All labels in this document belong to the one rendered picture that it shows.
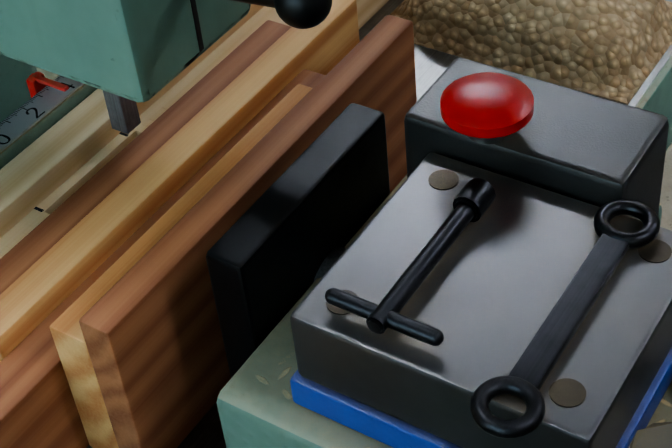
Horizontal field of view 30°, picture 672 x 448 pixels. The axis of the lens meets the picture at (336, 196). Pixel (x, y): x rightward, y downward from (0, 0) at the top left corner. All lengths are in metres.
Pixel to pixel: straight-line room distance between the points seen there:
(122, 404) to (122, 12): 0.13
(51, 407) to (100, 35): 0.13
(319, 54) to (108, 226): 0.14
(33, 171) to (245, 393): 0.16
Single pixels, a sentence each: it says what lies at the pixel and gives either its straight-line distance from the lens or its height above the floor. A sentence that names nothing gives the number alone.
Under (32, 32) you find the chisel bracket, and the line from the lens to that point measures 0.48.
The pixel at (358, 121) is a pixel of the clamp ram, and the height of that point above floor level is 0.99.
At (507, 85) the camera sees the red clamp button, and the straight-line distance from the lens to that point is 0.41.
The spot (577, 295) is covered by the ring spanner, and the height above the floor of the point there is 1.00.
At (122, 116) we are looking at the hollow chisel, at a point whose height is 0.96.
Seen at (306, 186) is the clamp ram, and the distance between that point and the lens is 0.42.
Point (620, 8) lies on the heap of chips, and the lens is 0.63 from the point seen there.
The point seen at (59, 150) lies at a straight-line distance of 0.53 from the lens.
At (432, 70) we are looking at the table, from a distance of 0.63.
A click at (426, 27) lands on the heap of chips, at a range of 0.64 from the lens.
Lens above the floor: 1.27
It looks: 41 degrees down
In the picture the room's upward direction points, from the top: 6 degrees counter-clockwise
